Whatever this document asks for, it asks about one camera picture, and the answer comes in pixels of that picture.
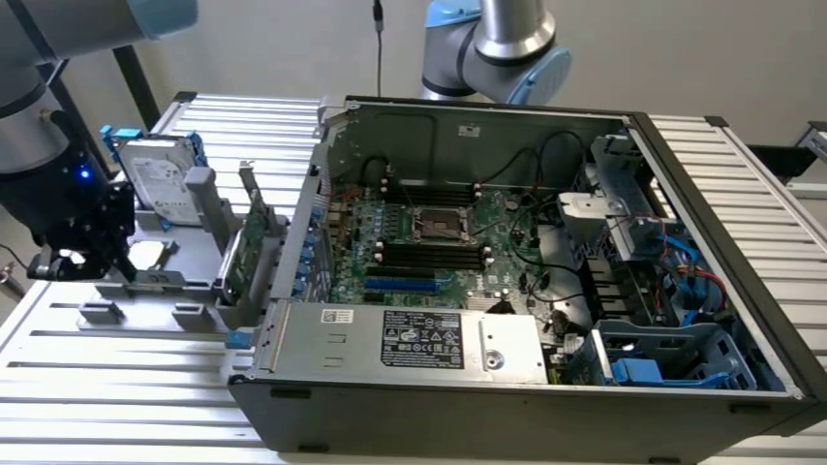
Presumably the CPU socket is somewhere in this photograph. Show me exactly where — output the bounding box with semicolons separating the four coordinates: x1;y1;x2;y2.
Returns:
405;204;477;244

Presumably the long black wire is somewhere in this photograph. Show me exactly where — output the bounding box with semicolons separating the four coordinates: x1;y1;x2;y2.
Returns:
537;129;594;196

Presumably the silver chipset heat sink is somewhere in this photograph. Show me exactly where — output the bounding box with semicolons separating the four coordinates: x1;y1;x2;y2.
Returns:
465;295;513;315

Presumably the grey metal disk bay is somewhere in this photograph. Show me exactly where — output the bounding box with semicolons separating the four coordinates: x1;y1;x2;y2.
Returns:
556;134;686;264

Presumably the black frame pole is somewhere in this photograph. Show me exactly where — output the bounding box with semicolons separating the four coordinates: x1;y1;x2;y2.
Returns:
110;45;163;130

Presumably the short black wire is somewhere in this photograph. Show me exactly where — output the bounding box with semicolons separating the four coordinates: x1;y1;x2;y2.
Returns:
358;156;390;186

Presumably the blue disk carrier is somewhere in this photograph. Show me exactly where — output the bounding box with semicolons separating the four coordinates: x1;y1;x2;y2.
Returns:
98;124;209;230

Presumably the blue wire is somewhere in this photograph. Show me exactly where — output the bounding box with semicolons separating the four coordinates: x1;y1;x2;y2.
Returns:
649;231;704;325

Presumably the black box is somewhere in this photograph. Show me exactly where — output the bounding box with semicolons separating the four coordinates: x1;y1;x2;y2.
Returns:
746;143;816;186

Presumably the green graphics card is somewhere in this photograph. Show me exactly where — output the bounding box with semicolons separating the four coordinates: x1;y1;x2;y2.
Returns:
214;161;280;307

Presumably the grey parts rack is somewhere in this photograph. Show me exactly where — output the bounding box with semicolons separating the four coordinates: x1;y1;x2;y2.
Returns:
74;168;293;336

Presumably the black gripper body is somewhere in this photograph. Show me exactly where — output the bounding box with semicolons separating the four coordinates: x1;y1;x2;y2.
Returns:
0;139;115;253

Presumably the green motherboard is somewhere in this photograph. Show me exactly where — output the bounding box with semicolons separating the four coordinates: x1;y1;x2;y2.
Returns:
320;185;564;317

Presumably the silver CPU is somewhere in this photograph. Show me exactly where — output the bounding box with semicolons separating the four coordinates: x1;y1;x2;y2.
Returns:
126;239;178;270

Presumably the aluminium profile frame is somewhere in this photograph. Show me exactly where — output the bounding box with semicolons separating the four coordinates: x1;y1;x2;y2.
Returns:
782;119;827;201

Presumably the silver hard disk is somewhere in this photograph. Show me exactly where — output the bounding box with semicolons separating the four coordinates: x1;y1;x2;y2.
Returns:
118;138;195;229

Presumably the silver power supply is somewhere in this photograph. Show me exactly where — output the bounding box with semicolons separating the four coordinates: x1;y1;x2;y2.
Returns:
250;301;552;387

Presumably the blue expansion slot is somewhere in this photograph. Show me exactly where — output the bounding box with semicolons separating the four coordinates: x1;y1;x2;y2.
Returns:
362;276;437;293

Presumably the grey blue drive cage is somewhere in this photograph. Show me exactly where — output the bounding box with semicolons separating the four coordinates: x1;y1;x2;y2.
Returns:
558;317;758;389

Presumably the red wire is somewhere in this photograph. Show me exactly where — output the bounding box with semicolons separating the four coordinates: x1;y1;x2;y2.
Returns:
662;263;725;312

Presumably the black open PC case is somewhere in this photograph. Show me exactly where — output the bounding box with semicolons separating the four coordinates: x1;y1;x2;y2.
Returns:
226;94;827;454

